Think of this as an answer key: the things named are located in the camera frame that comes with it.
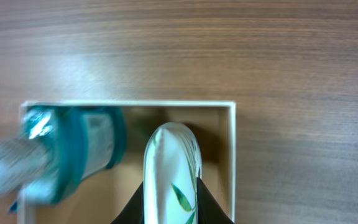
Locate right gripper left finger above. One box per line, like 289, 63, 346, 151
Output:
111, 182, 144, 224

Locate white cream tube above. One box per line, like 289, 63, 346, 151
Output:
143, 122, 202, 224

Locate blue mouthwash bottle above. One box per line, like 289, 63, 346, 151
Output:
0, 106, 127, 205

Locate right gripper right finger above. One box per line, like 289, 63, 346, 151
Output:
197, 177, 234, 224

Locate white cardboard box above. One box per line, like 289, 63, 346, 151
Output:
17, 100, 236, 223

